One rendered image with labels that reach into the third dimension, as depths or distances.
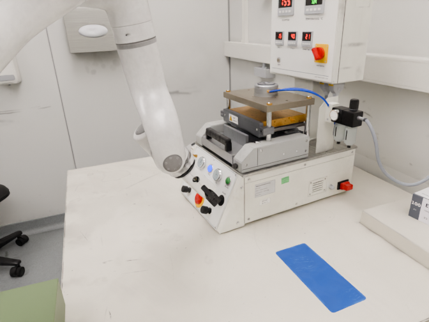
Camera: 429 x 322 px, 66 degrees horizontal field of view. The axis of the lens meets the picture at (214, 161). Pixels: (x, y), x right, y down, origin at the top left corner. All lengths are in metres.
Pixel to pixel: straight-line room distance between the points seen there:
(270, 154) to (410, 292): 0.48
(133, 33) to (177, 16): 1.71
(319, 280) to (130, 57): 0.68
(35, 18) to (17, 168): 2.02
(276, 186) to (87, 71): 1.66
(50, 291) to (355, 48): 1.03
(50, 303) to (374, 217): 0.86
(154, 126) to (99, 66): 1.66
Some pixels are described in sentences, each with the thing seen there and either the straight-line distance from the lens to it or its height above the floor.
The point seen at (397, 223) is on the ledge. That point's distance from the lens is 1.09.
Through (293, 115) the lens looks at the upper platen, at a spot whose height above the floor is 1.05.
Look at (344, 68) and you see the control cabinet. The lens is 1.12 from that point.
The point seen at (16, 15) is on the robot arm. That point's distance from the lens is 0.59.
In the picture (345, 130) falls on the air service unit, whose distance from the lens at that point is 1.07.
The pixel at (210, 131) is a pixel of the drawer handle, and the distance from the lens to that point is 1.11.
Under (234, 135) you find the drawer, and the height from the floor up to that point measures 0.99.
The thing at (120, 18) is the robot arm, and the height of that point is 1.35.
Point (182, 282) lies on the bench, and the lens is 0.88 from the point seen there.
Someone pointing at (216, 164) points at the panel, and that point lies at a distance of 1.09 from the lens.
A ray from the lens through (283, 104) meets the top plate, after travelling 1.02.
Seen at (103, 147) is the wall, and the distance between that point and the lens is 2.50.
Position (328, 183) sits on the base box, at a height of 0.81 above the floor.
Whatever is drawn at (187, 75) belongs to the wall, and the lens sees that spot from 2.50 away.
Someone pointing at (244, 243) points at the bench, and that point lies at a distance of 0.99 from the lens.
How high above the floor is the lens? 1.34
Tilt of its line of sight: 22 degrees down
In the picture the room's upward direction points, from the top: 2 degrees counter-clockwise
